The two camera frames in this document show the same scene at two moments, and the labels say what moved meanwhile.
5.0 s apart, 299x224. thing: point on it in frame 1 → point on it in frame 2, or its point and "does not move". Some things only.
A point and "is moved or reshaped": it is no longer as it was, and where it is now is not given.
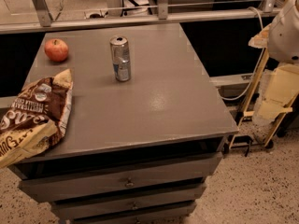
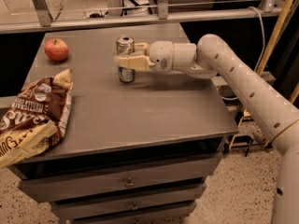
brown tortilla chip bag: [36, 119] does not move
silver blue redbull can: [121, 57] is moved or reshaped
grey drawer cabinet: [136, 151] does not move
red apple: [56, 49] does not move
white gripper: [285, 36] → [161, 55]
